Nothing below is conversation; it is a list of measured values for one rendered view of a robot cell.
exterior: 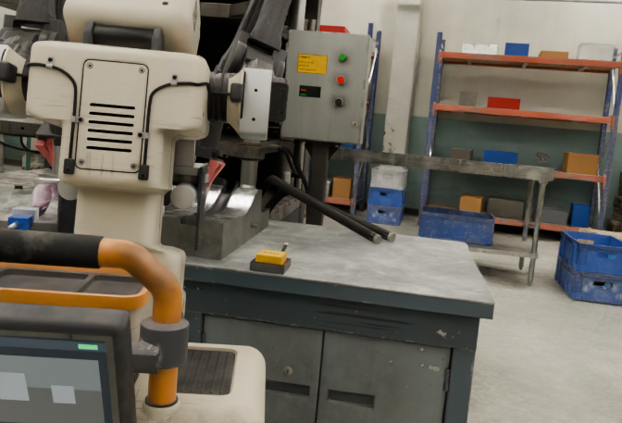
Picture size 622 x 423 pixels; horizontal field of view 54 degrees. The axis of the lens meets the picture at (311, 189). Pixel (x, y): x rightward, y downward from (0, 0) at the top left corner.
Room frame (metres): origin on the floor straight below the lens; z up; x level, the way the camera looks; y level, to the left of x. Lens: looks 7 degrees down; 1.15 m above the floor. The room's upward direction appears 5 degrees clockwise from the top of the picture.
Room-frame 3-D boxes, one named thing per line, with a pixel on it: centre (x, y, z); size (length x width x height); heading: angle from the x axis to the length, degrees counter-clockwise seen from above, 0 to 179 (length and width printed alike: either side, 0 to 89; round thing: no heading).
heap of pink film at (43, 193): (1.66, 0.65, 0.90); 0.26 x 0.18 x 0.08; 9
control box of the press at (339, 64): (2.35, -0.02, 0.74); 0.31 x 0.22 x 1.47; 82
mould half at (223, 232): (1.69, 0.29, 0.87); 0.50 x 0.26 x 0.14; 172
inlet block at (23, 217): (1.38, 0.66, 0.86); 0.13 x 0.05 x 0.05; 9
